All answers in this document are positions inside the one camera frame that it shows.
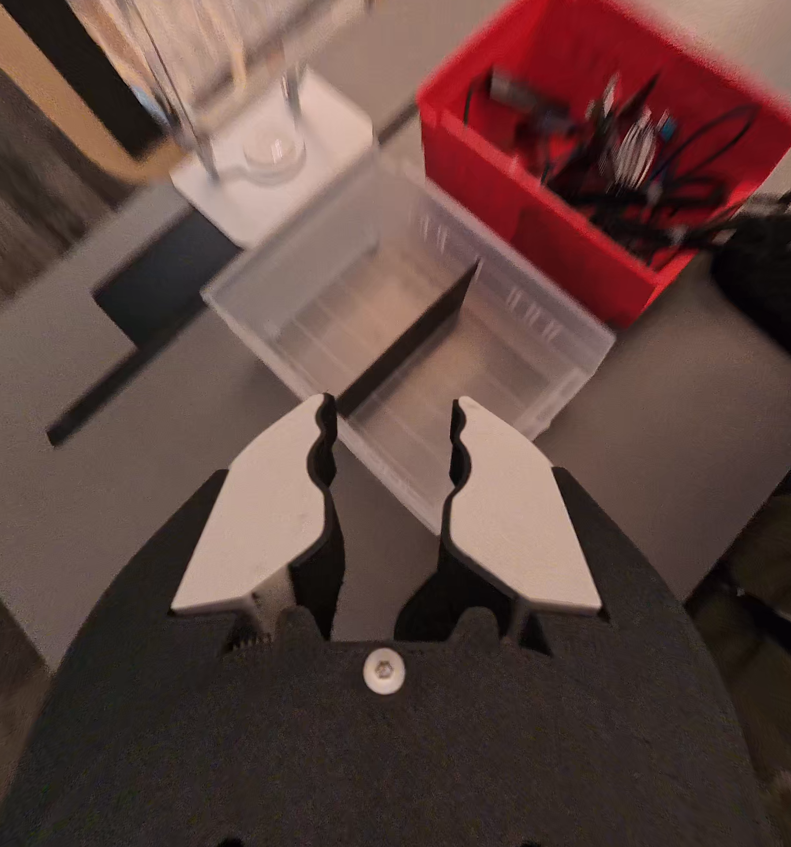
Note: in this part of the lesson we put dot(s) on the printed instruction sheet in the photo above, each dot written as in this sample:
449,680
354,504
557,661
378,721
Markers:
170,40

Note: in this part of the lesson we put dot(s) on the grey usb hub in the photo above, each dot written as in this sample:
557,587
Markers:
521,92

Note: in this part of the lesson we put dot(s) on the white document stand frame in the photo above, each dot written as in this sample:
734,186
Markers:
223,198

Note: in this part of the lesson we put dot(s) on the black rounded pad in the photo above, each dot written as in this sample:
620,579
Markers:
766,284

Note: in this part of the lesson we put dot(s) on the wooden stand board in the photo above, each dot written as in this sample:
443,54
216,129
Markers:
38,86

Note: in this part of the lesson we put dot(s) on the black organizer divider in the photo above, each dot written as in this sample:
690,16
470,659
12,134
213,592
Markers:
408,337

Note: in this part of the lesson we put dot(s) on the clear acrylic organizer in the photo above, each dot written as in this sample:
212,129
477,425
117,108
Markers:
302,311

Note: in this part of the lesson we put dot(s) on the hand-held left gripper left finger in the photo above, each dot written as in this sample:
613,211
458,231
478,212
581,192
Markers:
256,529

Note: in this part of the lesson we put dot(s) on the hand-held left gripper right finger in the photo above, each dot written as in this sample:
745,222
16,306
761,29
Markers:
521,529

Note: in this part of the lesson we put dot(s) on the red plastic bin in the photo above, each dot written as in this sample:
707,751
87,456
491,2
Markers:
474,165

